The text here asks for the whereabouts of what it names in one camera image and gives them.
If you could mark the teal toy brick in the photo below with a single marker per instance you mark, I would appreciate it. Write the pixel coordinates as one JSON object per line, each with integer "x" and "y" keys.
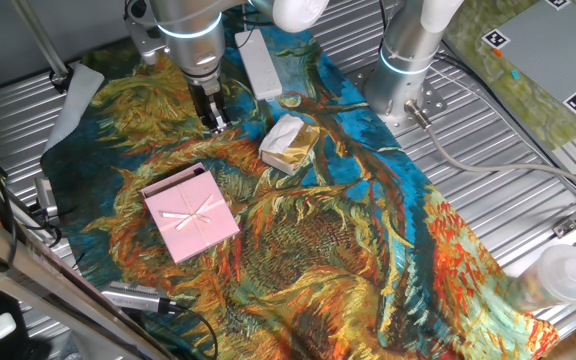
{"x": 515, "y": 74}

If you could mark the white earbuds case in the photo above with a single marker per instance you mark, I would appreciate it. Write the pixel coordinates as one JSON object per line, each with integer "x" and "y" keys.
{"x": 2, "y": 325}

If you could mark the aluminium frame bar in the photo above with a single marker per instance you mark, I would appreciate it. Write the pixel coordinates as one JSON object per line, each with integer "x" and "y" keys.
{"x": 28, "y": 275}

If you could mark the clear plastic lidded cup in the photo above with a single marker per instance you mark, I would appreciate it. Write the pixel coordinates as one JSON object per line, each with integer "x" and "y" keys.
{"x": 563, "y": 275}

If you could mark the silver camera with fins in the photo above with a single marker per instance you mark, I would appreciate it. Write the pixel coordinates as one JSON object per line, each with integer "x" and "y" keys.
{"x": 133, "y": 297}

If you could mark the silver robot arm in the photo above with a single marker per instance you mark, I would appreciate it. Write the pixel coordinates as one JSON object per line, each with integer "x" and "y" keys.
{"x": 193, "y": 45}

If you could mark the pink gift box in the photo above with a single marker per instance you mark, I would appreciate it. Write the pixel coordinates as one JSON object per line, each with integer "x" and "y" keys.
{"x": 168, "y": 181}

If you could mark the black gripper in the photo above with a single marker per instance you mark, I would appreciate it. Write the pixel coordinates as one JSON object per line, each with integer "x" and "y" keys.
{"x": 202, "y": 100}

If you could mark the metal pole with clamp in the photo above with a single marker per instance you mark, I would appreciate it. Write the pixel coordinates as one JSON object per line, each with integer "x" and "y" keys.
{"x": 43, "y": 45}

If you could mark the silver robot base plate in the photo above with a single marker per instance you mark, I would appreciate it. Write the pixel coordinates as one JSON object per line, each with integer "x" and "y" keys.
{"x": 435, "y": 102}

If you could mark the white power strip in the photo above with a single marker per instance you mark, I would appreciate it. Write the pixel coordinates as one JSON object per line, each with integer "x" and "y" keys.
{"x": 258, "y": 65}

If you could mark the orange toy brick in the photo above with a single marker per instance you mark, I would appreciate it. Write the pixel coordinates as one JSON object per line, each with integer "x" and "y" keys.
{"x": 497, "y": 52}

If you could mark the sunflower painting cloth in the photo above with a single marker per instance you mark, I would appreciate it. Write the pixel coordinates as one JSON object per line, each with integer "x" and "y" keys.
{"x": 318, "y": 240}

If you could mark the grey cloth pad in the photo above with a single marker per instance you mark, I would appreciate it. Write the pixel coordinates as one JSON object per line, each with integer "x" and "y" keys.
{"x": 75, "y": 100}

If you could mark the pink ribboned casing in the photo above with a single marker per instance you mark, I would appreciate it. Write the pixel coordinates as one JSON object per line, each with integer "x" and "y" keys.
{"x": 203, "y": 235}

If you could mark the small silver box camera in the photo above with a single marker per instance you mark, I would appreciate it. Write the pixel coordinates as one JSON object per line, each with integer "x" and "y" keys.
{"x": 45, "y": 197}

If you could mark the gold box with white paper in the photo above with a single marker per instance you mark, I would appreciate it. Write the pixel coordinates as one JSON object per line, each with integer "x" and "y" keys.
{"x": 290, "y": 147}

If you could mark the green patterned mat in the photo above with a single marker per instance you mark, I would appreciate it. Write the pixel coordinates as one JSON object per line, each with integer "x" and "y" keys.
{"x": 483, "y": 85}

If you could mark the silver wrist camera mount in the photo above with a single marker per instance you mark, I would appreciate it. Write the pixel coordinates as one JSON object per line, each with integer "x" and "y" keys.
{"x": 145, "y": 42}

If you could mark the grey studded baseplate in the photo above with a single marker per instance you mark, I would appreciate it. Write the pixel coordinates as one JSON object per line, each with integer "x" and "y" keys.
{"x": 553, "y": 50}

